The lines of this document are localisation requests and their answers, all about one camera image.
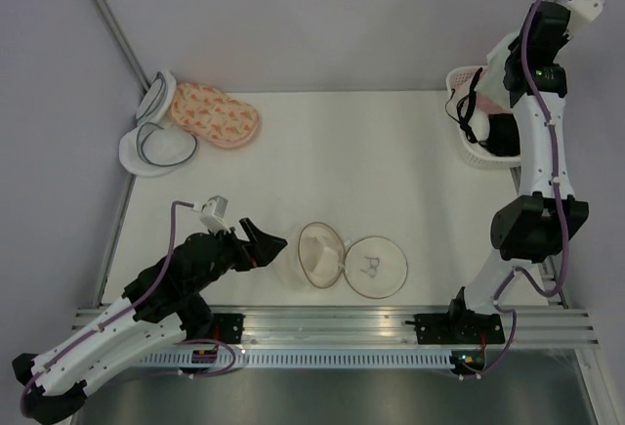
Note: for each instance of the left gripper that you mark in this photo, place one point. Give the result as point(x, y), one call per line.
point(257, 252)

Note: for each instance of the white mesh laundry bag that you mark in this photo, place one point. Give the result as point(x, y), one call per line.
point(316, 257)

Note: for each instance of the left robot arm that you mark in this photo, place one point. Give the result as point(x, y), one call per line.
point(161, 307)

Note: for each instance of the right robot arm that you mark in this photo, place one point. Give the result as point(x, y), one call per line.
point(530, 236)

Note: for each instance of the floral peach laundry bag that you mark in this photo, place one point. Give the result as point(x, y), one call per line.
point(214, 116)

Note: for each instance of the white grey-trimmed mesh bag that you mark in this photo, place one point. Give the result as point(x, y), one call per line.
point(151, 150)

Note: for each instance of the white bra in basket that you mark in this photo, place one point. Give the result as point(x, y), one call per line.
point(479, 125)

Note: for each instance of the pink bra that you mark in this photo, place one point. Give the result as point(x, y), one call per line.
point(491, 94)

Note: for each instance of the black bra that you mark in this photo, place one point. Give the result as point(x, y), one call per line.
point(503, 139)

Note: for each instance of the white plastic basket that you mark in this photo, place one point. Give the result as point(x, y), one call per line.
point(461, 103)

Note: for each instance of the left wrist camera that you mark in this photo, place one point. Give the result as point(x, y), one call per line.
point(213, 212)

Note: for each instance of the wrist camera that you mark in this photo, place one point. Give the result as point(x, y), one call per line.
point(213, 212)
point(582, 14)

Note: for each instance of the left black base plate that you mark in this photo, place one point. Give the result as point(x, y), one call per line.
point(228, 327)

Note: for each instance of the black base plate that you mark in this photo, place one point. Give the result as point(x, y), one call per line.
point(469, 329)
point(228, 327)

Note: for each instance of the white slotted cable duct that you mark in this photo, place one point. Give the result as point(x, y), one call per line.
point(189, 358)

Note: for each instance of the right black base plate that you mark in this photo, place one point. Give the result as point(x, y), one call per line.
point(469, 329)

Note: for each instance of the aluminium mounting rail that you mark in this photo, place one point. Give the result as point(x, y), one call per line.
point(394, 327)

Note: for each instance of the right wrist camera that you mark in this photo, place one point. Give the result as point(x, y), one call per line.
point(582, 14)

